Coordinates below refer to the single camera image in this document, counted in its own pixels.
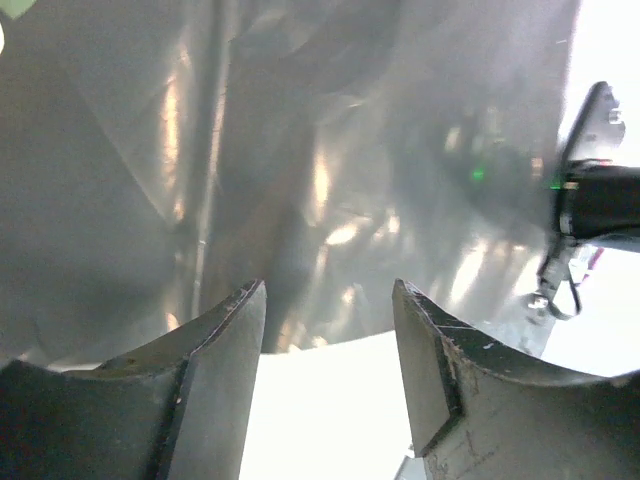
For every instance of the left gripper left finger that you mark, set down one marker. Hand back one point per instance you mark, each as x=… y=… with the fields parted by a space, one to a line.
x=175 y=408

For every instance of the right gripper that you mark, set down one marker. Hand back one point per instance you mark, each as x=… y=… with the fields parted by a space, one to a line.
x=596 y=202

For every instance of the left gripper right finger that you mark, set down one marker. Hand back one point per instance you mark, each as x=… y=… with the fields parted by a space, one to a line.
x=480 y=409

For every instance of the black wrapping paper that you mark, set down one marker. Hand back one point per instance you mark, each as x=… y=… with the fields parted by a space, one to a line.
x=155 y=155

